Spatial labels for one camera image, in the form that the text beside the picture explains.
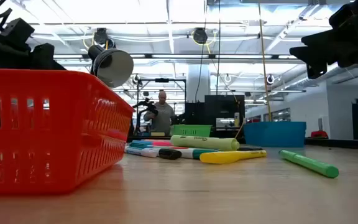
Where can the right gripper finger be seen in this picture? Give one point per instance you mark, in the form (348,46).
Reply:
(319,40)
(317,57)

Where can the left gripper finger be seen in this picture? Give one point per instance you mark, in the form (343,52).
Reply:
(17,32)
(43,57)

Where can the blue highlighter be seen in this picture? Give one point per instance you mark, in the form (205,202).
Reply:
(140,144)

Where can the yellow highlighter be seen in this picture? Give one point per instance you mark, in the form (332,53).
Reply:
(222,157)

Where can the light green highlighter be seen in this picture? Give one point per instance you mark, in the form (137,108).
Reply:
(204,143)

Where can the pink highlighter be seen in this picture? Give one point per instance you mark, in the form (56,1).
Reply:
(163,143)

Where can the thick white marker black cap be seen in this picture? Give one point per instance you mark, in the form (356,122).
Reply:
(169,154)

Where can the black background robot arm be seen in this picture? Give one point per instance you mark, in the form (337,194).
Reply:
(149,105)

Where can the black desk lamp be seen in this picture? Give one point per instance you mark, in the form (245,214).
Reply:
(113,67)

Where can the red plastic slotted basket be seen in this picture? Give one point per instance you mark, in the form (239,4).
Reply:
(57,130)

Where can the red object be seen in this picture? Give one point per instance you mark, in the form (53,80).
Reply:
(319,134)

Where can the blue plastic bin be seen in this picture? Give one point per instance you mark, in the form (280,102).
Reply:
(275,133)

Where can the yellow bottle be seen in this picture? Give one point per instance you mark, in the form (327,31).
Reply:
(236,119)

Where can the black cabinet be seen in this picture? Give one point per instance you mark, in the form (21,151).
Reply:
(222,107)

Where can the person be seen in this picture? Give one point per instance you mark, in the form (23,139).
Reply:
(163,118)

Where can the green plastic slotted basket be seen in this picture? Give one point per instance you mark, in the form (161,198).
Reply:
(191,130)

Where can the black table edge rail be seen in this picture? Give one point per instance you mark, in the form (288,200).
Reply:
(337,143)

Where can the black metal frame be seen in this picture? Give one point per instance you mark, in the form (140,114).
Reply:
(162,80)

